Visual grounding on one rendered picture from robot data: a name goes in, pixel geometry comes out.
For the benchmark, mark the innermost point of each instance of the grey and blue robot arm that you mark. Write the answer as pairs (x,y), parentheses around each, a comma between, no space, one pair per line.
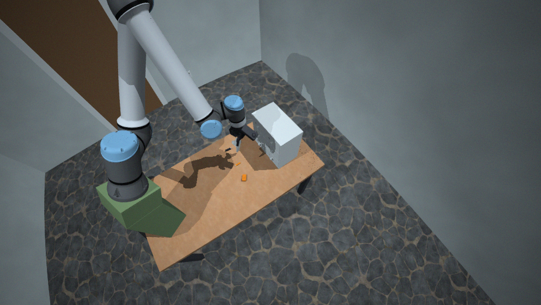
(138,35)

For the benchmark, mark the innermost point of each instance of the grey drawer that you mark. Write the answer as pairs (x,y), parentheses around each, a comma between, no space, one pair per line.
(259,126)
(272,158)
(261,144)
(260,136)
(272,150)
(272,142)

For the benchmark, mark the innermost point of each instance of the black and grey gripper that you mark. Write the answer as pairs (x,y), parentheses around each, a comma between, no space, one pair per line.
(239,135)

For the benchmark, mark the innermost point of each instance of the white chest of drawers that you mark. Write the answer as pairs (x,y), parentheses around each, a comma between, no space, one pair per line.
(283,130)

